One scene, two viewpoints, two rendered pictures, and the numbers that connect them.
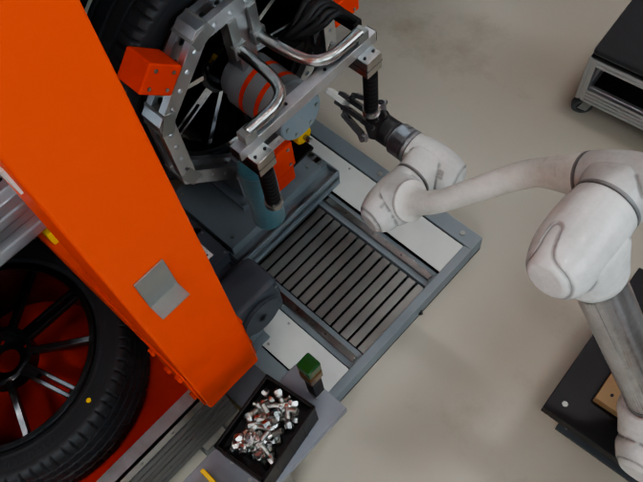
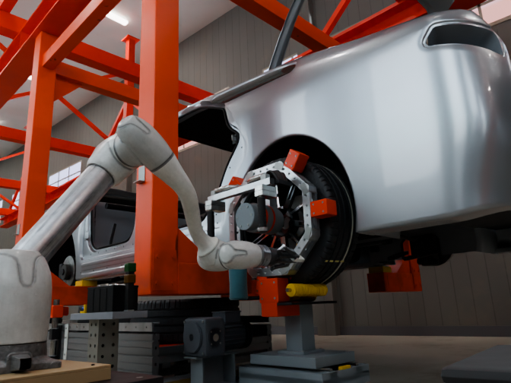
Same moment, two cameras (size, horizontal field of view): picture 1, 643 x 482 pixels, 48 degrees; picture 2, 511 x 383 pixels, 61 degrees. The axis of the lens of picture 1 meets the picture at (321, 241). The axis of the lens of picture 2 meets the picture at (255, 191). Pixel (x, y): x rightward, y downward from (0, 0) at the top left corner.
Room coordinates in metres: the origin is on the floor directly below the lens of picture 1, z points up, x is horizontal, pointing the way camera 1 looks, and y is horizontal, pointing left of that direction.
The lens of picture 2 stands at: (0.83, -1.96, 0.45)
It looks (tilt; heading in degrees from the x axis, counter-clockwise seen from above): 15 degrees up; 83
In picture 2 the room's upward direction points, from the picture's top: 2 degrees counter-clockwise
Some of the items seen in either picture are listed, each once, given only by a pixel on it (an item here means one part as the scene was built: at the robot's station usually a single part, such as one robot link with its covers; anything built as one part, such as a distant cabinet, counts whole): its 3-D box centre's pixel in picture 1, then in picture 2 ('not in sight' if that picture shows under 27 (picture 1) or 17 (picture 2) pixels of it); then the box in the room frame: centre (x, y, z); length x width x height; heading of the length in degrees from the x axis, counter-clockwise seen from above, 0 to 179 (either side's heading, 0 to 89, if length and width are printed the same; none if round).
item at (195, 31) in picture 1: (249, 78); (270, 220); (1.16, 0.11, 0.85); 0.54 x 0.07 x 0.54; 128
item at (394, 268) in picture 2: not in sight; (389, 271); (2.47, 1.80, 0.69); 0.52 x 0.17 x 0.35; 38
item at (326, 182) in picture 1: (250, 195); (303, 373); (1.29, 0.21, 0.13); 0.50 x 0.36 x 0.10; 128
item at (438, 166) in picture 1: (432, 167); (236, 254); (0.96, -0.31, 0.64); 0.16 x 0.13 x 0.11; 38
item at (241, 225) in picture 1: (239, 164); (299, 331); (1.29, 0.21, 0.32); 0.40 x 0.30 x 0.28; 128
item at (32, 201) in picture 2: not in sight; (33, 160); (-0.62, 1.81, 1.75); 0.19 x 0.19 x 2.45; 38
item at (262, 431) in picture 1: (268, 431); (112, 297); (0.41, 0.19, 0.51); 0.20 x 0.14 x 0.13; 137
